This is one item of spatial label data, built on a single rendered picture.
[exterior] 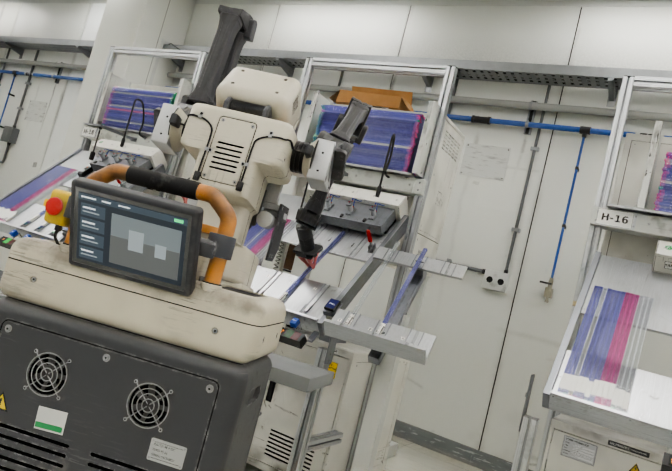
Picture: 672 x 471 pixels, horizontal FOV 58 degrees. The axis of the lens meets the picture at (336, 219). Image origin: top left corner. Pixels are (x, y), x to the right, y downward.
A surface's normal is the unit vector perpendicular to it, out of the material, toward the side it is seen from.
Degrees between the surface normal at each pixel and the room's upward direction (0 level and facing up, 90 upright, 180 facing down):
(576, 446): 90
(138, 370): 90
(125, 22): 90
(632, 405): 44
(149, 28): 90
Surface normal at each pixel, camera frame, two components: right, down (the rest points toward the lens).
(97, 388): -0.12, -0.12
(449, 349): -0.46, -0.20
